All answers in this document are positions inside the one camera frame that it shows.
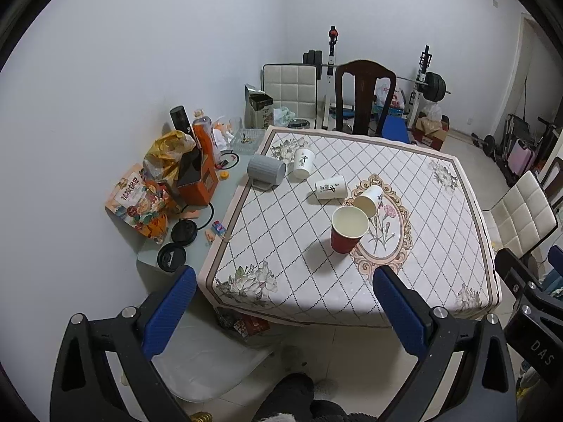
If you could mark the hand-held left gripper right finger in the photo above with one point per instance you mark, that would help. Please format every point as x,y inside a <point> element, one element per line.
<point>400,312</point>

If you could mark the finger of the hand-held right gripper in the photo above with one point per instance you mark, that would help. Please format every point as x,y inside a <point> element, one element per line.
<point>512,266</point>

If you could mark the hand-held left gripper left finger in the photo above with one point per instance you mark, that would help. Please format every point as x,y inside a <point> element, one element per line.
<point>169,312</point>

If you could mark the plain white paper cup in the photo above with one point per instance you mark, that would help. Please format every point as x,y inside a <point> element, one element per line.
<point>369,200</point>

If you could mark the red paper cup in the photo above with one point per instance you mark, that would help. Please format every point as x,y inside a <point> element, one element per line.
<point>348,231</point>

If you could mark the white paper cup black print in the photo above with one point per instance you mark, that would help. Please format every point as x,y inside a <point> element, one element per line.
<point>330,187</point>
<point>303,163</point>

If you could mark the white padded chair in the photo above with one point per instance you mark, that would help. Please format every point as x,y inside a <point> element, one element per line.
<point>523,215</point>
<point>288,92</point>

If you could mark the black round lid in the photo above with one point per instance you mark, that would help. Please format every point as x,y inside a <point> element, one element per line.
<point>184,231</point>
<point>172,257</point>

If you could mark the white plastic stool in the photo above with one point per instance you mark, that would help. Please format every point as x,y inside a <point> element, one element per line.
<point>206,360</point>

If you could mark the red packets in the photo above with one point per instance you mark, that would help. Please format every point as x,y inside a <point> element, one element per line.
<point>246,325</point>

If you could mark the grey glass side table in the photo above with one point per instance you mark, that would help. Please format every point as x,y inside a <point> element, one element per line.
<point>198,237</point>

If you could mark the small blue packet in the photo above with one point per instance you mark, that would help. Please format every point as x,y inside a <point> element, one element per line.
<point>217,228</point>

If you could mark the floral diamond tablecloth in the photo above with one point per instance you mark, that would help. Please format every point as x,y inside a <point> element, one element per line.
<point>308,268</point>

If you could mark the pink suitcase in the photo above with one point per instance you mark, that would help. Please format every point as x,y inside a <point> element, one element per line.
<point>522,160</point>

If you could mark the colourful snack bag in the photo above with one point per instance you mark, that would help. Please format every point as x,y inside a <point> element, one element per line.
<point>138,202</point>

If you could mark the black dumbbell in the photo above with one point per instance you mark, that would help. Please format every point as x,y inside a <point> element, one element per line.
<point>484,142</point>

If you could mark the dark fleece clothing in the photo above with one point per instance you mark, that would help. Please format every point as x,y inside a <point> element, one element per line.
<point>299,400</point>

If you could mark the orange carton box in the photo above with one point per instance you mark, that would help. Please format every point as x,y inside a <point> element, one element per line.
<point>198,180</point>

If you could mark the brown cardboard box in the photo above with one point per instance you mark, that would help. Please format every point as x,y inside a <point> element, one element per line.
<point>432,134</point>

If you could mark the yellow plastic bag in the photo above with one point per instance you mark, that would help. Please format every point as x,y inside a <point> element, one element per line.
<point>169,151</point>

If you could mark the grey ribbed mug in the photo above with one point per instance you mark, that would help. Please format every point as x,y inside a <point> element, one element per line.
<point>266,171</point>

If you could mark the blue weight bench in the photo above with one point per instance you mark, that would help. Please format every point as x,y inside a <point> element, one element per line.
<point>394,129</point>

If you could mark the orange drink bottle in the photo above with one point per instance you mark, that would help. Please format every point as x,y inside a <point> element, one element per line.
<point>204,134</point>

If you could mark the clear glass tray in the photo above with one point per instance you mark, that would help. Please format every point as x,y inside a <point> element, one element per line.
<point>246,140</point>

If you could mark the black cylinder flask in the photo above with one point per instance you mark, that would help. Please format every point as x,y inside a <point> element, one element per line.
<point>180,121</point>

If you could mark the white weight rack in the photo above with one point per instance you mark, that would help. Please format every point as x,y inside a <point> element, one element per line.
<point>421,83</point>

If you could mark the white red printed bag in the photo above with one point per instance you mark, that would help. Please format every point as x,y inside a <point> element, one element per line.
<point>389,94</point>

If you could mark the dark wooden chair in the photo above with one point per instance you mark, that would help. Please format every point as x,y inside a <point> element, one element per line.
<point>361,96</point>

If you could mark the open tea box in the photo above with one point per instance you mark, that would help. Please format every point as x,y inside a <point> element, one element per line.
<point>258,107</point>

